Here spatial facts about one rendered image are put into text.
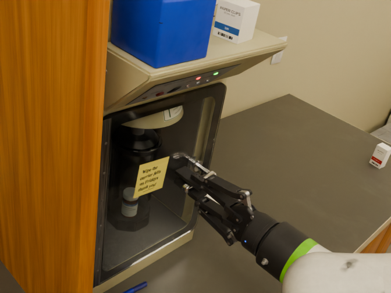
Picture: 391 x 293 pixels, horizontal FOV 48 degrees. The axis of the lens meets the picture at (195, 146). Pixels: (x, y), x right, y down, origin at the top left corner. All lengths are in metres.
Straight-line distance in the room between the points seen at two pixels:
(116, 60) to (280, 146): 1.09
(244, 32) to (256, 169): 0.79
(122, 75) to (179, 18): 0.11
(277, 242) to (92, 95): 0.40
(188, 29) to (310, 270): 0.36
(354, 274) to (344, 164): 1.08
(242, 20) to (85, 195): 0.36
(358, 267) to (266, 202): 0.76
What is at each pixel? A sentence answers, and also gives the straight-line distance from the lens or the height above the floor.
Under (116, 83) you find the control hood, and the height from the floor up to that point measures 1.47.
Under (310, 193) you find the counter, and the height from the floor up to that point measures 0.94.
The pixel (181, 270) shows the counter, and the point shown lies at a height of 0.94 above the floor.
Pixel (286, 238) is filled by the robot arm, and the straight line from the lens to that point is 0.78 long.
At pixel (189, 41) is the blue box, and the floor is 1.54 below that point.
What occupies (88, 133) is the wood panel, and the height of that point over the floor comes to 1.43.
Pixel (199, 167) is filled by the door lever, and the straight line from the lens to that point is 0.95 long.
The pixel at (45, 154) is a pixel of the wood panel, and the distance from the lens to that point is 0.70.
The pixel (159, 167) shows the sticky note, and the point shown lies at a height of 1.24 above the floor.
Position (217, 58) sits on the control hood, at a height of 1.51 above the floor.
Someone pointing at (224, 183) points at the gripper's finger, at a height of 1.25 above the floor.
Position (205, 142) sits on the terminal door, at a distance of 0.94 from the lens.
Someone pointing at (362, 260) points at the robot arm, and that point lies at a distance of 0.63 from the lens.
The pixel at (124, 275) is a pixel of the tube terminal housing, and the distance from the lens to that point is 1.04.
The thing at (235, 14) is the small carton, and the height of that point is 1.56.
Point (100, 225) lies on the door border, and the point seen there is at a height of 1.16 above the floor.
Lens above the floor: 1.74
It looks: 32 degrees down
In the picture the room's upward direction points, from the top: 11 degrees clockwise
